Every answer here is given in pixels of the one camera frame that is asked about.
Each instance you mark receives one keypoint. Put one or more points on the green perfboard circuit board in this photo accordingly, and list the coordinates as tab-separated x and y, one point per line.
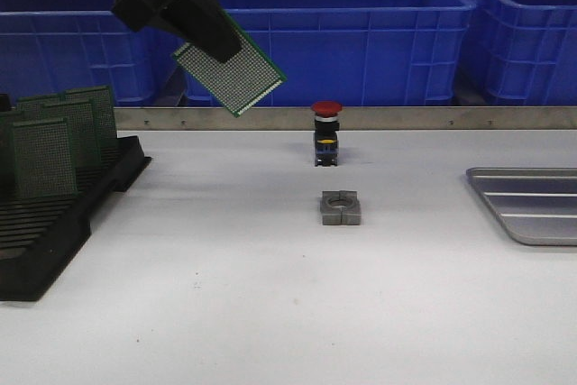
242	81

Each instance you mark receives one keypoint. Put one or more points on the black slotted board rack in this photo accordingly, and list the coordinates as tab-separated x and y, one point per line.
42	235

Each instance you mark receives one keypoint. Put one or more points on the silver metal tray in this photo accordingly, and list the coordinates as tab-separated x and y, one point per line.
535	206

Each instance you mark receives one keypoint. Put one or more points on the blue left plastic crate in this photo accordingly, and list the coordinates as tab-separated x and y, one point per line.
49	46

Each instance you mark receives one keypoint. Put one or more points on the blue plastic crate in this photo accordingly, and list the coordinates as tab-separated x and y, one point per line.
358	52
522	52
49	46

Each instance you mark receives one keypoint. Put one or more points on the green perfboard middle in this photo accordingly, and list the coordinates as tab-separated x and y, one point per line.
84	142

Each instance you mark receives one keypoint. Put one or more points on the green perfboard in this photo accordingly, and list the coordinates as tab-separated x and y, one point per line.
102	99
31	106
43	161
84	142

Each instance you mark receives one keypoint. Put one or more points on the green perfboard rear right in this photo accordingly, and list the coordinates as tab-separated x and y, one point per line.
102	99

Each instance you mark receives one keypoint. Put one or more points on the green perfboard rear left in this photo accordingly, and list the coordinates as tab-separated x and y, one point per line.
31	106

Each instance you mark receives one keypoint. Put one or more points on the blue centre plastic crate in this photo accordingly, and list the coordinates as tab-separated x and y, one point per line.
358	52

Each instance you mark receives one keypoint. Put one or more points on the red emergency stop button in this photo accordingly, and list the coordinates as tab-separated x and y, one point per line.
325	135

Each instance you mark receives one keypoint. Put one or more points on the green perfboard left edge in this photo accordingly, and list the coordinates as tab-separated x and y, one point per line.
8	177

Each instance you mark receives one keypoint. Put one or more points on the green perfboard front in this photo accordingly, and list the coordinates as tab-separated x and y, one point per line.
43	161

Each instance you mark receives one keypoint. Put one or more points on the grey metal clamp block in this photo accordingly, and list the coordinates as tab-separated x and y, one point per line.
340	207

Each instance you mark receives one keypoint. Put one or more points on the blue right plastic crate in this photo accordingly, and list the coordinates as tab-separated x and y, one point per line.
522	52

